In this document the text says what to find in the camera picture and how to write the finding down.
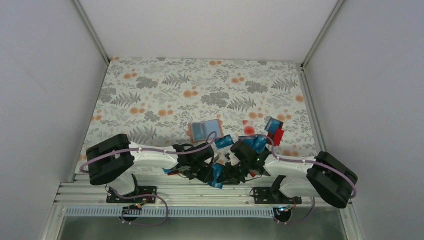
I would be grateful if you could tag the blue card centre top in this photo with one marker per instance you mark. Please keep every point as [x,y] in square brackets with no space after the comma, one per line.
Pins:
[224,142]

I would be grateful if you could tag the blue card far right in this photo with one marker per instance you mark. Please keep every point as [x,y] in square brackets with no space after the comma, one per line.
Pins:
[273,125]

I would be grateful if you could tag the red white card far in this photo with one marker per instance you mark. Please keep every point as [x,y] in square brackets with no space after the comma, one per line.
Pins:
[248,127]

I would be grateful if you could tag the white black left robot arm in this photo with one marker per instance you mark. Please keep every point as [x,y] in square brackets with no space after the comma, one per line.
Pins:
[109,162]

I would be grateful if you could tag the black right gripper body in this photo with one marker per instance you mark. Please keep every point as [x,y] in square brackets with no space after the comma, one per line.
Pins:
[238,174]

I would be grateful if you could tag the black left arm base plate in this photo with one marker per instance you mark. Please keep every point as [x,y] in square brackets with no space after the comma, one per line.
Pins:
[142,195]

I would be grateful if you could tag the aluminium rail frame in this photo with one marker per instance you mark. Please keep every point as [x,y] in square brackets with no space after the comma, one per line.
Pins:
[175,190]

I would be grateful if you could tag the blue card right top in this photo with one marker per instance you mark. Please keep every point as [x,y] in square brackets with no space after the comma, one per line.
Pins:
[259,143]

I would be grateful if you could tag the grey slotted cable duct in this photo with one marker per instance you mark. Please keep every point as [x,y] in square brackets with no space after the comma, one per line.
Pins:
[172,212]

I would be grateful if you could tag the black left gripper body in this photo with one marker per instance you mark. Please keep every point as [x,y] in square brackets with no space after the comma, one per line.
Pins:
[195,172]

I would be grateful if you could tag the floral patterned table mat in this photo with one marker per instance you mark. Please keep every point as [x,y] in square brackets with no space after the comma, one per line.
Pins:
[153,101]

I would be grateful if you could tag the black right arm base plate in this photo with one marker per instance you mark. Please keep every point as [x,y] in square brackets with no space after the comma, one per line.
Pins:
[269,196]

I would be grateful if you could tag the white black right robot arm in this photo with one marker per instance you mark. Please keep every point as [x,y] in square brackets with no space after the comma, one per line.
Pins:
[321,176]

